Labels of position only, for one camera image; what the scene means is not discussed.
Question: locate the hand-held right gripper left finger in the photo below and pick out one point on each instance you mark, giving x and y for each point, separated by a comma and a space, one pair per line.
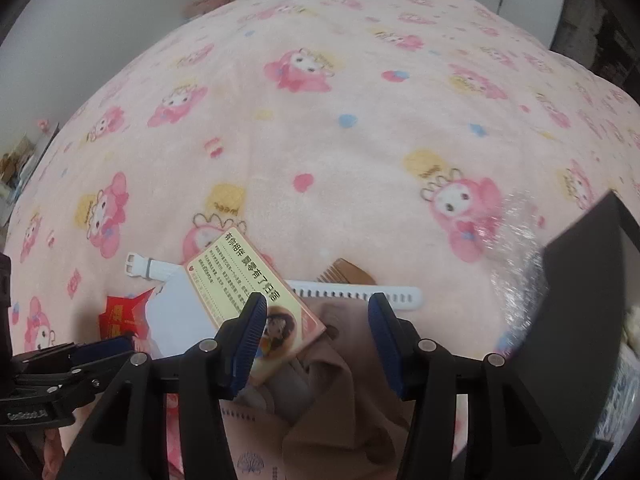
247, 345

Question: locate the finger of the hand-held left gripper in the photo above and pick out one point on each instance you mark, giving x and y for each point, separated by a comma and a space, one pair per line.
100, 349
85, 377

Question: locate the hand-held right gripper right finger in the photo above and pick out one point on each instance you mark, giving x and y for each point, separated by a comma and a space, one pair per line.
385, 347

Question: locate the red envelope with portrait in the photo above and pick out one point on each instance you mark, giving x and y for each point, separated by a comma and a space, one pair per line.
125, 317

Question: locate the brown cloth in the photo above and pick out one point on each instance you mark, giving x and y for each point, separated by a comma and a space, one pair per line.
340, 410

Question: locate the peach printed card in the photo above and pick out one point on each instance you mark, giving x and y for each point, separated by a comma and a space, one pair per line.
225, 270

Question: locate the wooden comb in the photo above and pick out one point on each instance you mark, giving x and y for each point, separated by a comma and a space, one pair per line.
345, 270

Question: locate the black storage box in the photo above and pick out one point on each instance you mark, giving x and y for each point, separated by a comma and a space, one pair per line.
590, 310

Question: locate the pink printed paper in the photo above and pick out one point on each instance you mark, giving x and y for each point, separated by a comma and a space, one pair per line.
250, 440

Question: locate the white smart watch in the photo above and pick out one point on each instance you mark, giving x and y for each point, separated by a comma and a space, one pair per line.
150, 266

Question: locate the clear bubble wrap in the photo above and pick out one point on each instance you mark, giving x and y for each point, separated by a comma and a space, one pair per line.
520, 270

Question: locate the cluttered box pile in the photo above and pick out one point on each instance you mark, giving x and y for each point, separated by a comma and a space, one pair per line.
22, 160

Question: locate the pink printed blanket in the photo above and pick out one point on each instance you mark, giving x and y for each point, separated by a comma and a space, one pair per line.
350, 110

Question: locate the white blue printed plastic bag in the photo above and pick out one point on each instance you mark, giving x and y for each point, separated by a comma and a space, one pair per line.
622, 395

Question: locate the dark shelf unit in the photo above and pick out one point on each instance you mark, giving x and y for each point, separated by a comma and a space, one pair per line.
605, 40

